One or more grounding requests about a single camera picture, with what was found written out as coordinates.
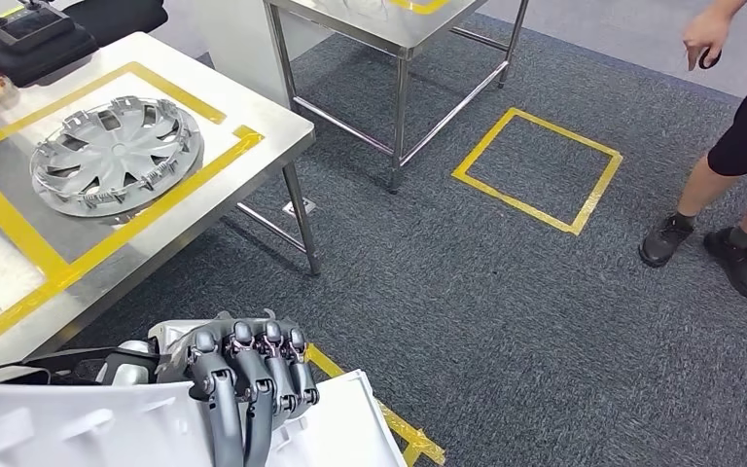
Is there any person's hand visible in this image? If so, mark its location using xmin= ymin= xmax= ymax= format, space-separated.
xmin=682 ymin=5 xmax=734 ymax=72

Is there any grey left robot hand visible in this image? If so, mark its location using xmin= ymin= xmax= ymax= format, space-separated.
xmin=156 ymin=309 xmax=321 ymax=467

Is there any long white plastic part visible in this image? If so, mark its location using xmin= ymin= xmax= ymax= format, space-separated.
xmin=0 ymin=318 xmax=409 ymax=467

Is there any stainless steel workbench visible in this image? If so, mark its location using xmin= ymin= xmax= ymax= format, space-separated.
xmin=0 ymin=30 xmax=323 ymax=382

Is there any yellow tape on workbench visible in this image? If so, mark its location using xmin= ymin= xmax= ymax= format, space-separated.
xmin=0 ymin=60 xmax=267 ymax=366

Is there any metal floor socket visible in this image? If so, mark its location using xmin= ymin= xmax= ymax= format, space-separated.
xmin=281 ymin=197 xmax=318 ymax=218

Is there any yellow floor tape square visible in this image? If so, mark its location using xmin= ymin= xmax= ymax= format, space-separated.
xmin=303 ymin=342 xmax=447 ymax=467
xmin=451 ymin=106 xmax=625 ymax=237

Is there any grey wheel hubcap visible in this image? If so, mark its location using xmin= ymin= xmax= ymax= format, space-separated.
xmin=29 ymin=94 xmax=206 ymax=221

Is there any white table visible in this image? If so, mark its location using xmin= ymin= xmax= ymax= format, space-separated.
xmin=165 ymin=0 xmax=338 ymax=112

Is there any stainless steel table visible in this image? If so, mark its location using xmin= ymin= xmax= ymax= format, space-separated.
xmin=262 ymin=0 xmax=533 ymax=196

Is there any black office chair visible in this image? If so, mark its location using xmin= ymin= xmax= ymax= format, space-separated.
xmin=0 ymin=0 xmax=170 ymax=90

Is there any black remote controller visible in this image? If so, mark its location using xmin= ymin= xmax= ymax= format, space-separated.
xmin=0 ymin=0 xmax=77 ymax=49

